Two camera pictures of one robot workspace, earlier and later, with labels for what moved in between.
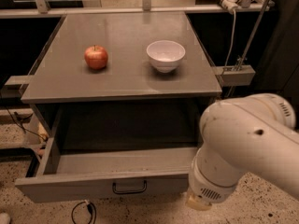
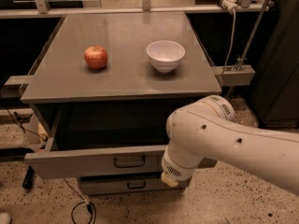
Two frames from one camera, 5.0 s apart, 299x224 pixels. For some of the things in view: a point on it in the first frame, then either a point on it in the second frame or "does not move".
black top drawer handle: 129,191 → 129,166
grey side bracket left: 16,86 does not move
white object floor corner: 5,218 does not move
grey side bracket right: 231,76 does not move
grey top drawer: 86,173 → 103,144
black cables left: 21,124 does not move
